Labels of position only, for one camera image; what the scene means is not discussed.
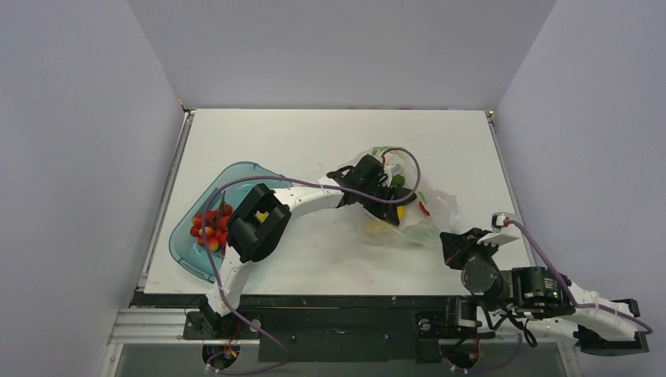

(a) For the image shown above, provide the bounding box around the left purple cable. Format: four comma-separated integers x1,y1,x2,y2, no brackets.
199,147,423,375

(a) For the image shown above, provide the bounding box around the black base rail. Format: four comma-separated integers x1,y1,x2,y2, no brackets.
130,292,496,363

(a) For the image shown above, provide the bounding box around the yellow fake lemon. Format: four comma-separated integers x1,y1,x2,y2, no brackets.
255,211,269,223

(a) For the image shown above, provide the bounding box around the clear plastic bag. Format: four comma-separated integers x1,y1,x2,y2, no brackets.
333,146,460,248

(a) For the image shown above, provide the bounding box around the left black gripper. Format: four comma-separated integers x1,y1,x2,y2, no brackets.
358,183,398,227

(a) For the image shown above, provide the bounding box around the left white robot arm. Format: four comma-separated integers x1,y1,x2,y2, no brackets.
199,154,417,338

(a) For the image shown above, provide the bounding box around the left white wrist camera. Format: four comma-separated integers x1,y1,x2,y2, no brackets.
384,163,404,181

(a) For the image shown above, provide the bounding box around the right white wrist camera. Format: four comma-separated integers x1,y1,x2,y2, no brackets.
477,212,521,247

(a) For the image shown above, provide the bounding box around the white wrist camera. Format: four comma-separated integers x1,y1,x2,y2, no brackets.
477,212,521,247
384,163,404,181

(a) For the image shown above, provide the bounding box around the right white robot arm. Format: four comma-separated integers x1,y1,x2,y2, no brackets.
439,225,652,357

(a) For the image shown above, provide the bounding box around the red fake berry cluster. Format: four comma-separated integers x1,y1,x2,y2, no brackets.
190,203,233,255

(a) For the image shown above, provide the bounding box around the teal plastic tray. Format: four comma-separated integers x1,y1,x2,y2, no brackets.
167,161,292,284

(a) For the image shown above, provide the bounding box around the red fake chili pepper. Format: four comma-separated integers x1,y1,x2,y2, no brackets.
419,202,430,217

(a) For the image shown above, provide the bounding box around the yellow fake banana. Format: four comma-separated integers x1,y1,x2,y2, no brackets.
363,206,405,236

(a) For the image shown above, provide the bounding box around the dark green fake avocado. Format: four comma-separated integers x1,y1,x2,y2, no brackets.
390,174,406,188

